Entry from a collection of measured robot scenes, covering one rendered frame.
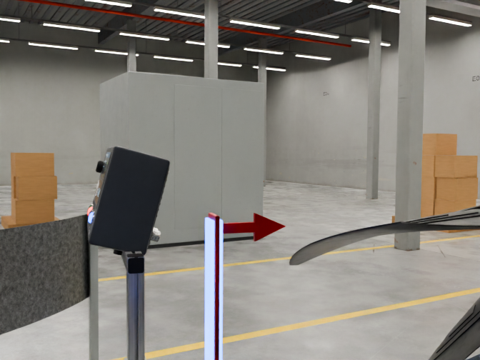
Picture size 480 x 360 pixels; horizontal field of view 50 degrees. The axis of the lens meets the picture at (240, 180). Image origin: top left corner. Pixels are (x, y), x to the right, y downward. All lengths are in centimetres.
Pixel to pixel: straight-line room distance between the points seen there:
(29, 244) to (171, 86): 481
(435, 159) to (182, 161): 433
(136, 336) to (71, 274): 147
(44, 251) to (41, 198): 620
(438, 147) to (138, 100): 501
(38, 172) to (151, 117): 247
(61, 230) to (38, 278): 22
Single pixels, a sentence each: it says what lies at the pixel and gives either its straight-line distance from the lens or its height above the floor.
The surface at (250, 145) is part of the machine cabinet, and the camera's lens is 726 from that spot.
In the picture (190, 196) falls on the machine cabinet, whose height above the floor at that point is 66.
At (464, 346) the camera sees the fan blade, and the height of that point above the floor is 101.
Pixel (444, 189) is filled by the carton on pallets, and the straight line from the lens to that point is 896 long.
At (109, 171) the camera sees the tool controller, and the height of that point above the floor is 121.
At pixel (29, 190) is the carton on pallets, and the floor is 66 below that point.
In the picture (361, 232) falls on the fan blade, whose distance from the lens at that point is 40.
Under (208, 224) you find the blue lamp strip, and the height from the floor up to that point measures 118.
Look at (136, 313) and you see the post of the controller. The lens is 98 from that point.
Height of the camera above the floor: 124
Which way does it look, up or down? 3 degrees down
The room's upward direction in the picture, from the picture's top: straight up
